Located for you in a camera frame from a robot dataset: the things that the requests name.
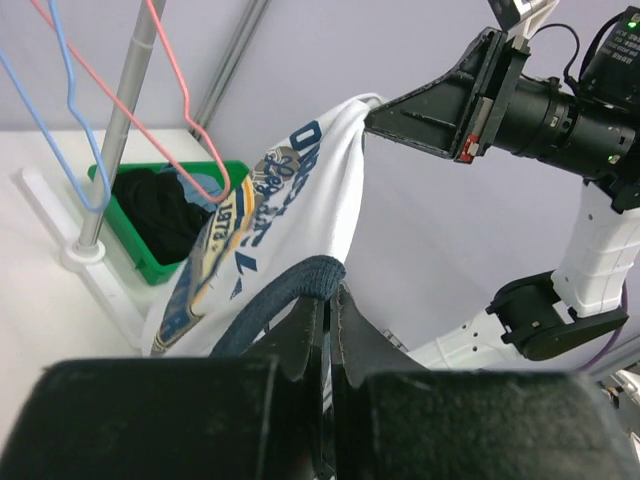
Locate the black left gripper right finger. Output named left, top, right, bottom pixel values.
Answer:
left=330, top=289, right=635, bottom=479

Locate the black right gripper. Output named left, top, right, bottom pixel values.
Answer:
left=365, top=33, right=530, bottom=164

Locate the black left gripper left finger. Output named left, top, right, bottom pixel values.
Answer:
left=14, top=298, right=324, bottom=479

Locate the white printed navy-trim tank top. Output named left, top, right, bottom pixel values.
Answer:
left=142, top=93, right=382, bottom=357

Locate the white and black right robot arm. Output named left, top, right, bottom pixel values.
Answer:
left=365, top=28, right=639, bottom=370

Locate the black garment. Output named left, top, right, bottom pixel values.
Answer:
left=112, top=168, right=216, bottom=265

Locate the blue garment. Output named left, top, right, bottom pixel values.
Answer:
left=163, top=169, right=223, bottom=211

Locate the white and silver clothes rack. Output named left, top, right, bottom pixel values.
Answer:
left=18, top=1, right=165, bottom=349

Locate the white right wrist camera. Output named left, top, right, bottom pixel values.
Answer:
left=488, top=0, right=559, bottom=49

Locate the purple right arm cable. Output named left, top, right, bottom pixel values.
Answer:
left=579, top=279, right=631, bottom=374

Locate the pink wire hanger right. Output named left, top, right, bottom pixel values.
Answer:
left=1, top=1, right=244, bottom=192

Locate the blue wire hanger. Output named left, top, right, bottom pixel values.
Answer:
left=1, top=1, right=111, bottom=213

